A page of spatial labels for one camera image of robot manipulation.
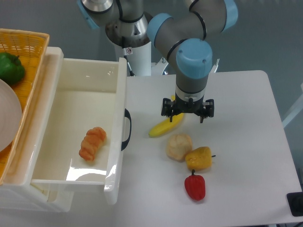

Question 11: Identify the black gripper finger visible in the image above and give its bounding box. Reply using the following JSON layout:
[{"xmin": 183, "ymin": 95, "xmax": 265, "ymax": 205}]
[
  {"xmin": 161, "ymin": 98, "xmax": 176, "ymax": 122},
  {"xmin": 197, "ymin": 99, "xmax": 214, "ymax": 123}
]

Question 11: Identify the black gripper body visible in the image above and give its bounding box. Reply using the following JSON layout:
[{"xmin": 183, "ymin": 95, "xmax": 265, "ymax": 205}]
[{"xmin": 173, "ymin": 96, "xmax": 203, "ymax": 115}]

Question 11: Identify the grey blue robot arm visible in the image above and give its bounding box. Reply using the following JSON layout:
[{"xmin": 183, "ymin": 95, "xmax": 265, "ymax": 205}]
[{"xmin": 77, "ymin": 0, "xmax": 238, "ymax": 120}]

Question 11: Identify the white drawer cabinet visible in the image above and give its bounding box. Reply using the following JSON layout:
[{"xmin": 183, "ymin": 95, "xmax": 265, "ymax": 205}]
[{"xmin": 0, "ymin": 47, "xmax": 63, "ymax": 211}]

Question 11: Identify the yellow banana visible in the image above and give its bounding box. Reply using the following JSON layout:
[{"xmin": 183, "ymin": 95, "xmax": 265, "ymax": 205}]
[{"xmin": 148, "ymin": 95, "xmax": 186, "ymax": 138}]

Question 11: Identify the pale bread roll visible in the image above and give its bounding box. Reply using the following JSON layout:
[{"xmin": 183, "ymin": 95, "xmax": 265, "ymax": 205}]
[{"xmin": 166, "ymin": 134, "xmax": 193, "ymax": 162}]

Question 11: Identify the yellow bell pepper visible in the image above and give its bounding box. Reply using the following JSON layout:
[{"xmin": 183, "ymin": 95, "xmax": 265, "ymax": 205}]
[{"xmin": 185, "ymin": 147, "xmax": 215, "ymax": 171}]

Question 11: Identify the croissant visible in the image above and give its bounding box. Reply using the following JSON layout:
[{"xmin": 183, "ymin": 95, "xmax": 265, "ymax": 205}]
[{"xmin": 79, "ymin": 127, "xmax": 107, "ymax": 161}]

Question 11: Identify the red bell pepper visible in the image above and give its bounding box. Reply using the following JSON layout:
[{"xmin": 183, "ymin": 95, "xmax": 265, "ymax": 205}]
[{"xmin": 184, "ymin": 169, "xmax": 206, "ymax": 201}]

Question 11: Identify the black device at table edge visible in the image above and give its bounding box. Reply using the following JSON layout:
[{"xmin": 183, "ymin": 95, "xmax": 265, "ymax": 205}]
[{"xmin": 286, "ymin": 192, "xmax": 303, "ymax": 217}]

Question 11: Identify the orange woven basket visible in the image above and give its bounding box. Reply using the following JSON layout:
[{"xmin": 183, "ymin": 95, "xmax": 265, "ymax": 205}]
[{"xmin": 0, "ymin": 28, "xmax": 50, "ymax": 184}]

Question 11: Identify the white plate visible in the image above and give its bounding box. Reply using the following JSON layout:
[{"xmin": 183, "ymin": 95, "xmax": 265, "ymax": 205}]
[{"xmin": 0, "ymin": 80, "xmax": 22, "ymax": 151}]

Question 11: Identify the green bell pepper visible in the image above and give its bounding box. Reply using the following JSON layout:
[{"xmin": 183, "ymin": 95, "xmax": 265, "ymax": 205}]
[{"xmin": 0, "ymin": 52, "xmax": 25, "ymax": 85}]

